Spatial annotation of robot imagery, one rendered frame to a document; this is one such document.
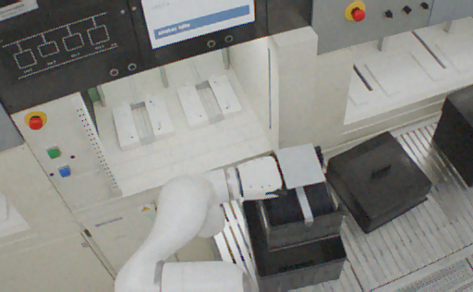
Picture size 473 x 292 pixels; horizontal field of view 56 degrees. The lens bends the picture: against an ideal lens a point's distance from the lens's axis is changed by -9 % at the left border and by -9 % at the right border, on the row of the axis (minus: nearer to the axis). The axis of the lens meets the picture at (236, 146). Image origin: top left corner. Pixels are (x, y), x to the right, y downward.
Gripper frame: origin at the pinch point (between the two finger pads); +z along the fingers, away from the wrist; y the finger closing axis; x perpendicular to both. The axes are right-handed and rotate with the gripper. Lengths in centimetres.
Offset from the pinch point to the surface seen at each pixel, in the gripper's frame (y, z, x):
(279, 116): -30.9, 3.3, -14.4
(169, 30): -31.5, -25.3, 26.4
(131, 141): -50, -48, -35
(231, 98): -62, -8, -34
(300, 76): -31.6, 10.0, 1.2
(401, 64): -67, 68, -37
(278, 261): 2.3, -5.2, -48.3
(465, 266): -1, 99, -125
